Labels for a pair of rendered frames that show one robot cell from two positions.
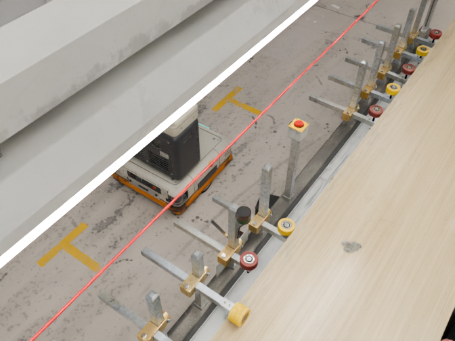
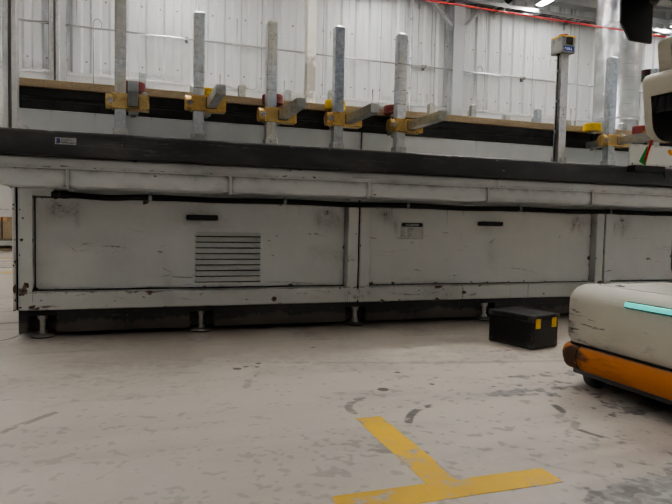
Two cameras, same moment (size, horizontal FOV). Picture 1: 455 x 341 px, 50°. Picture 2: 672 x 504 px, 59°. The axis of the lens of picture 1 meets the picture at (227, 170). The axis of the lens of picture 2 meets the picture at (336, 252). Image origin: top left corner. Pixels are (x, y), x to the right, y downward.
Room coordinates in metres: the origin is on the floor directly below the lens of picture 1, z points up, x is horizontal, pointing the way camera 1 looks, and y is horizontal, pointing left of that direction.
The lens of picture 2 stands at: (4.24, 0.41, 0.44)
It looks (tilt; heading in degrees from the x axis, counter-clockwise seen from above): 3 degrees down; 216
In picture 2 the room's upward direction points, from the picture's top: 1 degrees clockwise
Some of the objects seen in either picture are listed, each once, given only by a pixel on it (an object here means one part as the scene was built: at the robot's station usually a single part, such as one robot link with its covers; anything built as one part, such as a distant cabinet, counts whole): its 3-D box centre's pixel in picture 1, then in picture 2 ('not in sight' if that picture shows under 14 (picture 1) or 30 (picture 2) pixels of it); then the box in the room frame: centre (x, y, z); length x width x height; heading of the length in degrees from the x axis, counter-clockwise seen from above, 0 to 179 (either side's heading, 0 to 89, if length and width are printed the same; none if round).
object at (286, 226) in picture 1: (285, 231); (591, 135); (1.32, -0.27, 0.85); 0.08 x 0.08 x 0.11
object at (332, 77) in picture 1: (359, 88); (352, 119); (2.45, -0.83, 0.81); 0.43 x 0.03 x 0.04; 55
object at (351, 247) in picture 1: (351, 245); not in sight; (1.20, -0.55, 0.91); 0.09 x 0.07 x 0.02; 83
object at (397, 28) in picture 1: (388, 57); (270, 90); (2.66, -1.04, 0.89); 0.04 x 0.04 x 0.48; 55
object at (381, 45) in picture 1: (373, 75); (337, 92); (2.45, -0.89, 0.91); 0.04 x 0.04 x 0.48; 55
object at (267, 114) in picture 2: (384, 70); (276, 115); (2.64, -1.03, 0.81); 0.14 x 0.06 x 0.05; 145
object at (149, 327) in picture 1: (154, 327); not in sight; (0.80, 0.27, 0.95); 0.14 x 0.06 x 0.05; 145
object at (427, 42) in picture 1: (405, 35); (133, 100); (3.06, -1.26, 0.81); 0.43 x 0.03 x 0.04; 55
